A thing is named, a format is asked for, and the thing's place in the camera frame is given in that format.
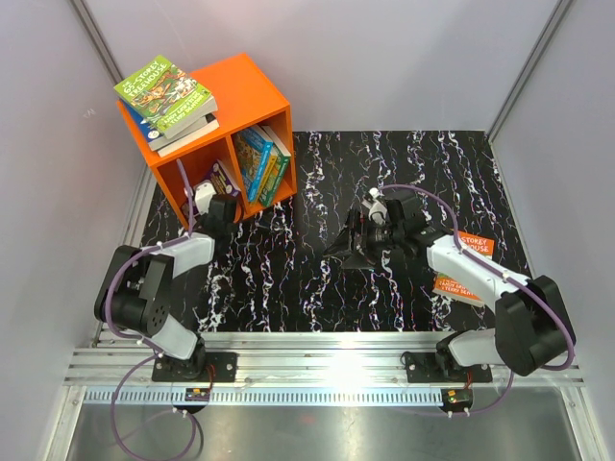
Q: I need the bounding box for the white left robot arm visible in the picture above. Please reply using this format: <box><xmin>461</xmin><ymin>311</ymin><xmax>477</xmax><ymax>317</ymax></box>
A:
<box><xmin>93</xmin><ymin>194</ymin><xmax>237</xmax><ymax>382</ymax></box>

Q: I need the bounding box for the bright blue paperback book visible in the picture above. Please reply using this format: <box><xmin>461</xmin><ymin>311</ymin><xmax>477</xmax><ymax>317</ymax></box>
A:
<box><xmin>256</xmin><ymin>144</ymin><xmax>279</xmax><ymax>202</ymax></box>

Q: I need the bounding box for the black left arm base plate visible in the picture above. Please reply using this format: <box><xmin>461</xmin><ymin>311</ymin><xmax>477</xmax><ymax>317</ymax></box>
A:
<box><xmin>152</xmin><ymin>352</ymin><xmax>238</xmax><ymax>383</ymax></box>

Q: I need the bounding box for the aluminium mounting rail frame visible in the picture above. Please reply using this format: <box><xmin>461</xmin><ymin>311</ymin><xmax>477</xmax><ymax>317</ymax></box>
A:
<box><xmin>64</xmin><ymin>330</ymin><xmax>587</xmax><ymax>409</ymax></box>

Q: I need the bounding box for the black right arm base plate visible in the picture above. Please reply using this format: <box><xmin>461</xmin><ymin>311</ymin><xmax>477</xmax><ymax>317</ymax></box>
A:
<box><xmin>400</xmin><ymin>352</ymin><xmax>493</xmax><ymax>384</ymax></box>

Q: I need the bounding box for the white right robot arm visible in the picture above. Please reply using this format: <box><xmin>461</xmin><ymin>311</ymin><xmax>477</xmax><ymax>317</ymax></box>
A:
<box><xmin>324</xmin><ymin>185</ymin><xmax>576</xmax><ymax>381</ymax></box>

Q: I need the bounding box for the lime 65-storey treehouse book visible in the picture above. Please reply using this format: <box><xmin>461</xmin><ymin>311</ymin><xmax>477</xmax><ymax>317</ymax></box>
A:
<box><xmin>114</xmin><ymin>55</ymin><xmax>218</xmax><ymax>138</ymax></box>

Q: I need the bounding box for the orange two-compartment shelf box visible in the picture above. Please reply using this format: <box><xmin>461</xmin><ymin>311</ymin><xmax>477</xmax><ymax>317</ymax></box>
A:
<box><xmin>116</xmin><ymin>53</ymin><xmax>298</xmax><ymax>227</ymax></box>

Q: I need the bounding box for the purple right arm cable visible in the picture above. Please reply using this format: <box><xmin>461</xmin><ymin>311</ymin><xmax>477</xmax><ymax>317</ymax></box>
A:
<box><xmin>379</xmin><ymin>184</ymin><xmax>577</xmax><ymax>418</ymax></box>

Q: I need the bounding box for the green 104-storey treehouse book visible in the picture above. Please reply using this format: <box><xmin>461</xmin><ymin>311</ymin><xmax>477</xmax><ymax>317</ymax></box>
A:
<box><xmin>260</xmin><ymin>125</ymin><xmax>291</xmax><ymax>207</ymax></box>

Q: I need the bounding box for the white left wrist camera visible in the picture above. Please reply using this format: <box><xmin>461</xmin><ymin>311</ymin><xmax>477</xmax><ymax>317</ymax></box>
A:
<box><xmin>192</xmin><ymin>182</ymin><xmax>216</xmax><ymax>215</ymax></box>

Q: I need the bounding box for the orange 78-storey treehouse book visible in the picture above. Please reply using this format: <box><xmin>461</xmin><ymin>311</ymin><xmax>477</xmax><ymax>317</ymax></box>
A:
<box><xmin>430</xmin><ymin>230</ymin><xmax>496</xmax><ymax>308</ymax></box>

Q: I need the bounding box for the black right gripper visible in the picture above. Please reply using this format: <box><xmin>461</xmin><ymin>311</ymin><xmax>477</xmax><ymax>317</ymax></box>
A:
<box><xmin>324</xmin><ymin>208</ymin><xmax>405</xmax><ymax>270</ymax></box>

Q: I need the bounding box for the blue 91-storey treehouse book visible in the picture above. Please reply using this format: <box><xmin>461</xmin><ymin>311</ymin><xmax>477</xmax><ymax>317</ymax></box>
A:
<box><xmin>126</xmin><ymin>106</ymin><xmax>219</xmax><ymax>158</ymax></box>

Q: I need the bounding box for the black marble-pattern mat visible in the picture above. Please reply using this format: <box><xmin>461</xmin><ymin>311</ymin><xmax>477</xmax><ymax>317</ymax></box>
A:
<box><xmin>171</xmin><ymin>131</ymin><xmax>529</xmax><ymax>332</ymax></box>

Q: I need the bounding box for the purple 52-storey treehouse book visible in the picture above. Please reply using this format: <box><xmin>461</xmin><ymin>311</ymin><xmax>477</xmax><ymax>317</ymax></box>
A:
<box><xmin>194</xmin><ymin>159</ymin><xmax>240</xmax><ymax>198</ymax></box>

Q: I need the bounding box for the teal 26-storey treehouse book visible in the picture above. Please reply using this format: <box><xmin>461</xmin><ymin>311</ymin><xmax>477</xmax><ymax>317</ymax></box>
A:
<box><xmin>232</xmin><ymin>125</ymin><xmax>273</xmax><ymax>203</ymax></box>

